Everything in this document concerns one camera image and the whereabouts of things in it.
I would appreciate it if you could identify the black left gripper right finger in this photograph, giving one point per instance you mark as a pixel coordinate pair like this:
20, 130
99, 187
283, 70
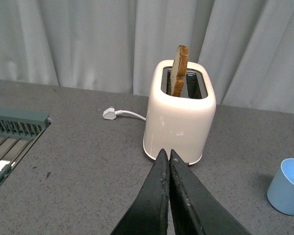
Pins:
194, 210

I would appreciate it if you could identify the white power plug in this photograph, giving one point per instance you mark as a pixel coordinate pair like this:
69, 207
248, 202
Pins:
109, 114

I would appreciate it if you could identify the cream white toaster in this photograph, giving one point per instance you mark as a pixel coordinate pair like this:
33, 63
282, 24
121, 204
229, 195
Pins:
178, 123

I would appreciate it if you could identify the toasted bread slice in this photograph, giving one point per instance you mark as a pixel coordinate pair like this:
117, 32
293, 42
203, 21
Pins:
179, 69

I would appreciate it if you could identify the green dish drying rack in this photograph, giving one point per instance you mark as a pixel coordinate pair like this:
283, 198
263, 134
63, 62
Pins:
19, 131

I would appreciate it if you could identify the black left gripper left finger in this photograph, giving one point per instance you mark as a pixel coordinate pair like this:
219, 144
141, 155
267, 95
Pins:
148, 215

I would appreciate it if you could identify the light blue plastic cup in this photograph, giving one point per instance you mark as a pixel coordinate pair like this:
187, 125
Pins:
281, 190

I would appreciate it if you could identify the white pleated curtain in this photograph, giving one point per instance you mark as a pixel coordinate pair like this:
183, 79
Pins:
246, 46

